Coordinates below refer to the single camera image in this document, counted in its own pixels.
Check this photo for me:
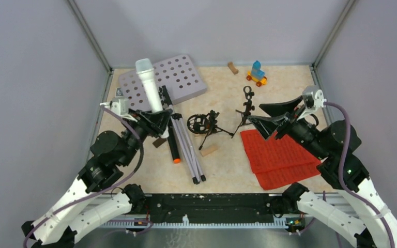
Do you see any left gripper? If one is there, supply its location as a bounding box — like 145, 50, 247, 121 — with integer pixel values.
121, 107, 175, 166

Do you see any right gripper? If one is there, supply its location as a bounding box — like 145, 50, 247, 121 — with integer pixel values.
246, 95, 328, 159

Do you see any black microphone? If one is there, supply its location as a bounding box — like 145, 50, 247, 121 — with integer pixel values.
167, 127, 181, 164

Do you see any black mic tripod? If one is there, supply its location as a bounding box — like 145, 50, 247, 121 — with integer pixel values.
232, 85, 255, 137
187, 110, 234, 150

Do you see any white music stand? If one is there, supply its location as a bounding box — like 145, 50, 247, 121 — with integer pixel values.
118, 54, 207, 184

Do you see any white tube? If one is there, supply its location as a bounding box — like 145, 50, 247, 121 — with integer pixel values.
135, 58, 170, 140

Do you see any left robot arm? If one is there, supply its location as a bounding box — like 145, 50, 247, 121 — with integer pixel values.
22, 109, 173, 247

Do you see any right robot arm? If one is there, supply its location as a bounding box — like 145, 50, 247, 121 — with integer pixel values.
248, 96, 397, 247

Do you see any dark brown block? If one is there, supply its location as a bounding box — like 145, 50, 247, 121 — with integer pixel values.
152, 138, 166, 148

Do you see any blue yellow toy block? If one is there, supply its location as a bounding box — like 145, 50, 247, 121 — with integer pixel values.
246, 60, 267, 87

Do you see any playing card box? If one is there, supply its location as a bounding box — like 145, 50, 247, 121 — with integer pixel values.
115, 88, 124, 97

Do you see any light wooden block front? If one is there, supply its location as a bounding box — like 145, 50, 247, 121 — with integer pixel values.
200, 144, 219, 157

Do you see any wooden block at back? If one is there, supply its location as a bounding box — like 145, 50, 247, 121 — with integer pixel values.
227, 61, 239, 75

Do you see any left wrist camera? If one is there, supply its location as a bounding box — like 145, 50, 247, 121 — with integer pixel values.
99, 97, 129, 117

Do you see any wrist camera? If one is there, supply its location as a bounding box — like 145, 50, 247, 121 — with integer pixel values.
99, 97, 129, 117
297, 85, 327, 120

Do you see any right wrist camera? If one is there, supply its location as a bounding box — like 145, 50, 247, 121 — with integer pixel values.
297, 85, 327, 120

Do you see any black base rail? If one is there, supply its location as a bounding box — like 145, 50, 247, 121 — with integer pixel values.
124, 193, 308, 229

